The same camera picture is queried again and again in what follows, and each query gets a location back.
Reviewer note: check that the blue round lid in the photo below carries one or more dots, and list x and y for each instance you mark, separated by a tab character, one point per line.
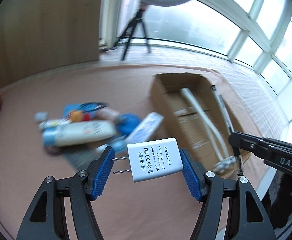
126	123

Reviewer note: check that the small blue liquid bottle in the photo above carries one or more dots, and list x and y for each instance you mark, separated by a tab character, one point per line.
118	146

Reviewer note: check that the cardboard box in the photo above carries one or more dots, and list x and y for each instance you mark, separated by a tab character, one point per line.
185	124

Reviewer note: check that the white massage stick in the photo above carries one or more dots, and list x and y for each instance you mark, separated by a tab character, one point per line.
206	122

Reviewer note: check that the black card package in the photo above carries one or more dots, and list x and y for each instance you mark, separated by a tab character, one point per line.
80	156

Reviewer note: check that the orange cartoon toy figure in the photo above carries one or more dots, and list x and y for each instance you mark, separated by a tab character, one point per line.
78	116

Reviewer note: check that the small white grey cap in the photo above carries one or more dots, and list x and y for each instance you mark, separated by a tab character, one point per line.
41	116

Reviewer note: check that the blue card with cord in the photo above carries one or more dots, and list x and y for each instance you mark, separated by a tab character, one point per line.
89	108

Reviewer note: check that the white printed tissue pack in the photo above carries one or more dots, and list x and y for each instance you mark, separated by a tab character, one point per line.
145	130

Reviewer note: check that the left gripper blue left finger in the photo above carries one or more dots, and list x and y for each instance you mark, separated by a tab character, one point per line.
85	187

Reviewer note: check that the pink lotion bottle grey cap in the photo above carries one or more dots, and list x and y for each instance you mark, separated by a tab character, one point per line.
107	113

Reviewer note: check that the wooden board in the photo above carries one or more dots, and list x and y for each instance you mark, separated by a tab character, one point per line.
39	35

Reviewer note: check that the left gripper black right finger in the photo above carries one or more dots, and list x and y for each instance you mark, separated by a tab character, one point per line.
207	188

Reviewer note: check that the black tripod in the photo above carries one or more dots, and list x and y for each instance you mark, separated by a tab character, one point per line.
128	32

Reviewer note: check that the white Aqua sunscreen tube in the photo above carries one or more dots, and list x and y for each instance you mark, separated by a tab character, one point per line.
78	133

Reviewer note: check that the white patterned tube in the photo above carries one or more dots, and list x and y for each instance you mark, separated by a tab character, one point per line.
53	123

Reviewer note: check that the white USB power adapter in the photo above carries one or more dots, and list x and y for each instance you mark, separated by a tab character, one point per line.
152	159

